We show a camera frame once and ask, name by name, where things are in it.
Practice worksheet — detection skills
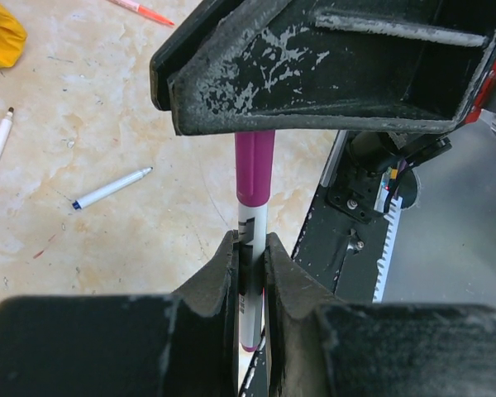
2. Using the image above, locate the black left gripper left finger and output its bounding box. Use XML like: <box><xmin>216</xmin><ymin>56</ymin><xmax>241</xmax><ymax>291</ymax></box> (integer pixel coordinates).
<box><xmin>0</xmin><ymin>231</ymin><xmax>239</xmax><ymax>396</ymax></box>

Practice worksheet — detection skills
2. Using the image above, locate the white blue-end pen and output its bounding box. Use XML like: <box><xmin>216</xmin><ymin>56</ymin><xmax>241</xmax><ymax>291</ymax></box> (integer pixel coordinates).
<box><xmin>72</xmin><ymin>167</ymin><xmax>154</xmax><ymax>210</ymax></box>

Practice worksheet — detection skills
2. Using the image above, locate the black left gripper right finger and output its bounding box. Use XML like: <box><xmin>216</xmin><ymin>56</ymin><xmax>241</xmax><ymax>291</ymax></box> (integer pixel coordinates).
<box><xmin>265</xmin><ymin>233</ymin><xmax>496</xmax><ymax>396</ymax></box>

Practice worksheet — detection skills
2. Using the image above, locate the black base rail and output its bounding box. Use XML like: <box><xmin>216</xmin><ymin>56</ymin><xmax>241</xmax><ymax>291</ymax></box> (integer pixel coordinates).
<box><xmin>240</xmin><ymin>132</ymin><xmax>402</xmax><ymax>396</ymax></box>

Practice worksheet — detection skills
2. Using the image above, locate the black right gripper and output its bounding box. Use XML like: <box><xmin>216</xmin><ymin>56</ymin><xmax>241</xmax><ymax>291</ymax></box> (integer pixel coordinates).
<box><xmin>150</xmin><ymin>1</ymin><xmax>496</xmax><ymax>136</ymax></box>

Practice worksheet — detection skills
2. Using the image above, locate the white purple-end pen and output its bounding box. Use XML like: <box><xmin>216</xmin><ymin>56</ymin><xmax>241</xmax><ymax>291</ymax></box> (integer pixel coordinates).
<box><xmin>238</xmin><ymin>203</ymin><xmax>268</xmax><ymax>352</ymax></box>

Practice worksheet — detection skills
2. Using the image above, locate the purple marker cap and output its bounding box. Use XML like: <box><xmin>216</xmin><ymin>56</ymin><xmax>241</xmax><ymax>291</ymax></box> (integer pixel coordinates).
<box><xmin>235</xmin><ymin>130</ymin><xmax>275</xmax><ymax>207</ymax></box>

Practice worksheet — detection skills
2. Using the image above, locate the orange pink highlighter pen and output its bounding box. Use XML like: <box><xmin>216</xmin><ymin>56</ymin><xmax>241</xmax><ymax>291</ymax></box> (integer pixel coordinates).
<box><xmin>109</xmin><ymin>0</ymin><xmax>175</xmax><ymax>26</ymax></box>

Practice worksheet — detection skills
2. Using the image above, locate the yellow folded t-shirt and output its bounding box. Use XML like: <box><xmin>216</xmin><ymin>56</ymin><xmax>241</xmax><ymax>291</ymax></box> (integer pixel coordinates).
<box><xmin>0</xmin><ymin>3</ymin><xmax>27</xmax><ymax>69</ymax></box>

